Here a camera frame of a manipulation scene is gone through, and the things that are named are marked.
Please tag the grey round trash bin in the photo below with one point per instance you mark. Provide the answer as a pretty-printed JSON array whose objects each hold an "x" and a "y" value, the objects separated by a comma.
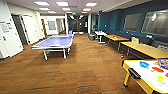
[{"x": 91, "y": 37}]

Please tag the small white table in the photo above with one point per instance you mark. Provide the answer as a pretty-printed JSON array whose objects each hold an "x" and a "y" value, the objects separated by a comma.
[{"x": 100, "y": 33}]

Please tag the blue ping pong table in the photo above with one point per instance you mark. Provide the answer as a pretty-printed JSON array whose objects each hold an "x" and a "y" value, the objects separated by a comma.
[{"x": 55, "y": 41}]

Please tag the green exit sign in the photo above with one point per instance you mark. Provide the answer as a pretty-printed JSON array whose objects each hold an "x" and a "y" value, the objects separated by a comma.
[{"x": 74, "y": 13}]

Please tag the rectangular ceiling light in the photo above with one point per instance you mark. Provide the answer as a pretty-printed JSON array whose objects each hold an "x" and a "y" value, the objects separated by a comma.
[
  {"x": 91, "y": 4},
  {"x": 62, "y": 4},
  {"x": 41, "y": 3}
]

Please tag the interior glass window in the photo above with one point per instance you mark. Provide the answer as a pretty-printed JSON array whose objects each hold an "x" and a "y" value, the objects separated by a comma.
[
  {"x": 155, "y": 22},
  {"x": 132, "y": 22}
]

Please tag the white hallway door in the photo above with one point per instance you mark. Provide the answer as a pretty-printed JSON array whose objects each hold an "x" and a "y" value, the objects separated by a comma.
[{"x": 30, "y": 28}]

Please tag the yellow air hockey table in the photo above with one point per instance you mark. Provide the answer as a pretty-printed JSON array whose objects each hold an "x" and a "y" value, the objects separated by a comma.
[{"x": 146, "y": 80}]

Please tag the yellow bowl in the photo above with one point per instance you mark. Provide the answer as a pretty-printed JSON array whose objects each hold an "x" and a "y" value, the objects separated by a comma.
[{"x": 161, "y": 79}]

